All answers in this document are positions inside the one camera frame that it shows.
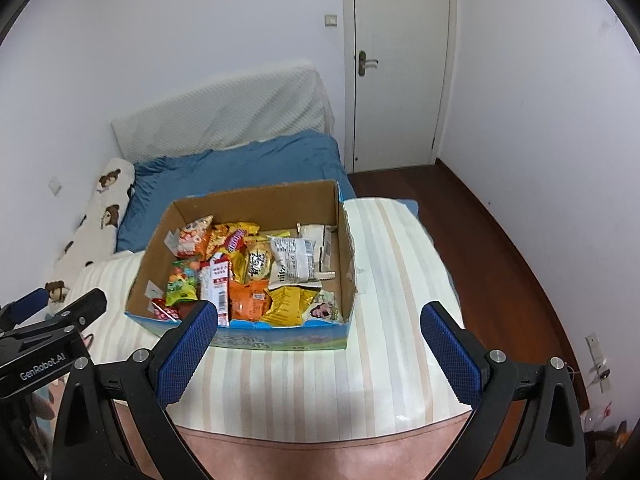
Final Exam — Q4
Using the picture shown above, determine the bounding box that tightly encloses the yellow red noodle bag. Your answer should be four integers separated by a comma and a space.
206, 222, 259, 284

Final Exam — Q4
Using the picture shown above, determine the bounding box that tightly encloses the bear print long pillow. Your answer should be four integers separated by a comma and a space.
44, 158, 134, 312

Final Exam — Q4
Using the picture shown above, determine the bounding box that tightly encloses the yellow crinkled snack bag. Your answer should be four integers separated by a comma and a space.
259, 286, 319, 327

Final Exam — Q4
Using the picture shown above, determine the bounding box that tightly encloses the striped cream pink blanket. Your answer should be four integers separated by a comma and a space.
29, 198, 501, 480

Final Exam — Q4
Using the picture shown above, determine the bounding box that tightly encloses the white wafer snack pack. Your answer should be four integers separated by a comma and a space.
297, 224, 336, 281

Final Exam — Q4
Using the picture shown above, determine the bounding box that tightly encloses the orange snack bag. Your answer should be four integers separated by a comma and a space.
229, 280, 271, 322

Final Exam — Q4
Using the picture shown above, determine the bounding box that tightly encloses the cardboard milk box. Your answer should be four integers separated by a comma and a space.
125, 181, 356, 351

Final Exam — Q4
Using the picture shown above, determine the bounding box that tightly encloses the grey padded headboard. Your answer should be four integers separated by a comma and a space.
111, 61, 334, 162

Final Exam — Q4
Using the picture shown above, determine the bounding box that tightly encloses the blue pillow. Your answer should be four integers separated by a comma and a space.
116, 130, 356, 252

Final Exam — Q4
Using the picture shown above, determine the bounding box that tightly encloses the white door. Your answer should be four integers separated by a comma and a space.
343, 0, 457, 172

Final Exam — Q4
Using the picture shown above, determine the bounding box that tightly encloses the wall power strip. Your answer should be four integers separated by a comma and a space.
586, 333, 611, 393

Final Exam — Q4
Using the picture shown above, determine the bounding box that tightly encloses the yellow biscuit bag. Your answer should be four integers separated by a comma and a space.
246, 240, 273, 282

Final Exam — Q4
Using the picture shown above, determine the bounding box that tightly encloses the orange cartoon chips bag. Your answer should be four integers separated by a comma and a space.
176, 214, 214, 260

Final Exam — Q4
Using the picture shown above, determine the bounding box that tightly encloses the wall light switch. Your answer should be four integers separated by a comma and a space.
324, 14, 338, 27

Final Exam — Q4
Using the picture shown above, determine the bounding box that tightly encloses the door handle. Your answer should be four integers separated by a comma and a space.
357, 50, 380, 77

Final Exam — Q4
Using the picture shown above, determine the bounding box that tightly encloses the wall socket left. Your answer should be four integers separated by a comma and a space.
49, 177, 62, 196

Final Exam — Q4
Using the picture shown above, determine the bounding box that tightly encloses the colourful candy bag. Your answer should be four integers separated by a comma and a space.
165, 259, 201, 307

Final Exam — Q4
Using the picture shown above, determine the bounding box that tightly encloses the red white snack bar pack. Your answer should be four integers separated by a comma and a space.
200, 260, 230, 327

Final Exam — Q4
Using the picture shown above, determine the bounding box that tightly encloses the grey white snack packet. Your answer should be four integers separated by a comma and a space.
268, 237, 321, 290

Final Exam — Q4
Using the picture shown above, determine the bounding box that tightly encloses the small red snack packet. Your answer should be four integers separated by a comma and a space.
150, 298, 194, 322

